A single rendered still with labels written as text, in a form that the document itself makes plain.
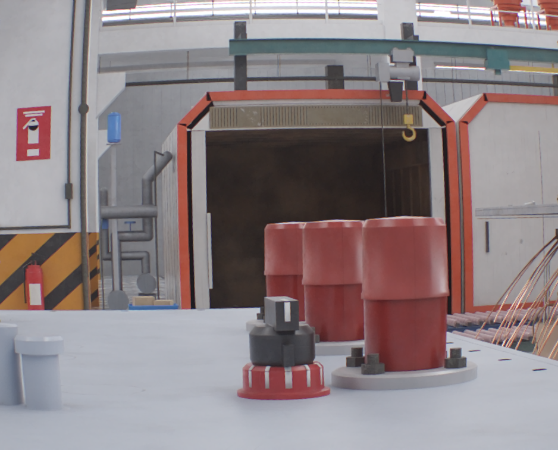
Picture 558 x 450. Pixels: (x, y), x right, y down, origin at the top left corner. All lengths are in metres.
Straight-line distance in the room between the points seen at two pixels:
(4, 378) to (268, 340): 0.22
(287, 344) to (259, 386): 0.04
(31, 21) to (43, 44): 0.26
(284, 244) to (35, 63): 10.08
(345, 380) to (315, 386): 0.05
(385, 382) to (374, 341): 0.05
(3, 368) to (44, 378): 0.04
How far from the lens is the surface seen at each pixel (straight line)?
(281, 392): 1.04
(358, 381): 1.09
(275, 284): 1.76
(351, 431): 0.86
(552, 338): 4.39
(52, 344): 0.97
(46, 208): 11.67
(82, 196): 11.62
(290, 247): 1.75
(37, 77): 11.76
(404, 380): 1.08
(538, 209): 4.03
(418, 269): 1.10
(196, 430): 0.88
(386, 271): 1.10
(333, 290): 1.42
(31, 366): 0.97
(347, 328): 1.43
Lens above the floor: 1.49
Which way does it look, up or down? level
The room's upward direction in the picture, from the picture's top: 2 degrees counter-clockwise
